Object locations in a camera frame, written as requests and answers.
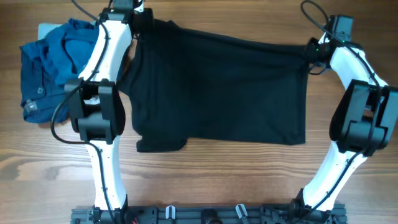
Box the black t-shirt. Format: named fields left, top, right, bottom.
left=118, top=20, right=309, bottom=152

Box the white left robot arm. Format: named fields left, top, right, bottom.
left=65, top=1, right=144, bottom=222

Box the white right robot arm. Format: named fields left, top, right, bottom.
left=289, top=15, right=397, bottom=221

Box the blue clothes pile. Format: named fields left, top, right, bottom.
left=20, top=19, right=99, bottom=124

